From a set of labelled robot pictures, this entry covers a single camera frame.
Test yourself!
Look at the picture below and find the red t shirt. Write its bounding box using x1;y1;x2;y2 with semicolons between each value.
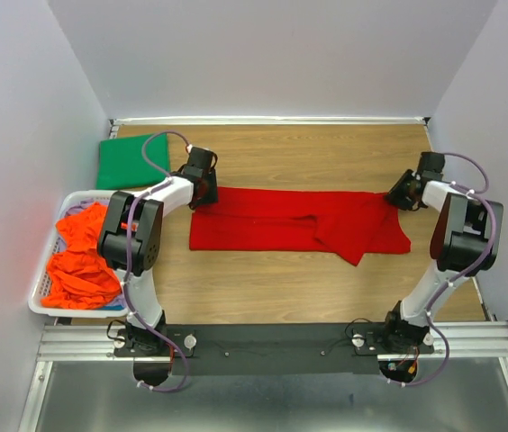
189;187;411;266

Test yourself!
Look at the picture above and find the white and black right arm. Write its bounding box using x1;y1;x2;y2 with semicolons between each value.
379;151;503;353

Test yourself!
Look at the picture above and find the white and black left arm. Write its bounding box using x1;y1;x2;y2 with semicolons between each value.
97;147;218;356

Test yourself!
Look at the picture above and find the folded green t shirt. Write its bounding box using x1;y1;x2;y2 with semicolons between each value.
95;134;165;190

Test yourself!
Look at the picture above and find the orange t shirt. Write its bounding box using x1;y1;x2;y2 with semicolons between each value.
40;202;124;311

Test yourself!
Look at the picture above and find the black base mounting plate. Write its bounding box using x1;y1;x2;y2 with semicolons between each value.
106;319;434;382

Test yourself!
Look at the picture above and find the white plastic laundry basket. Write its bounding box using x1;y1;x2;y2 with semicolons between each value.
27;190;127;320

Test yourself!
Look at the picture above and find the aluminium frame rail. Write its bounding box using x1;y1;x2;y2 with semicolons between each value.
20;321;508;431

